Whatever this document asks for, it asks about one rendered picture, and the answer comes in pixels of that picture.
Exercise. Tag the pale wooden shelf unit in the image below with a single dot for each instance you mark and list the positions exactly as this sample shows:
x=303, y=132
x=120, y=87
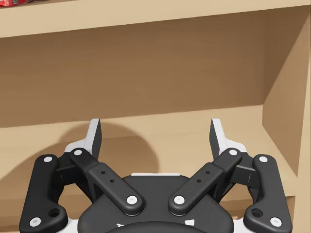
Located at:
x=170, y=72

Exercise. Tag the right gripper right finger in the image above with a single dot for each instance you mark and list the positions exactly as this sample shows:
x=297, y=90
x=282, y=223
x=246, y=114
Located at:
x=206, y=177

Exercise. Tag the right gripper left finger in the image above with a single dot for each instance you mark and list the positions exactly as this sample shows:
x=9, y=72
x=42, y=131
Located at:
x=107, y=177

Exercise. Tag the red carton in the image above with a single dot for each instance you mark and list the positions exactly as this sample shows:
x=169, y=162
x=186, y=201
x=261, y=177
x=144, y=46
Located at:
x=12, y=2

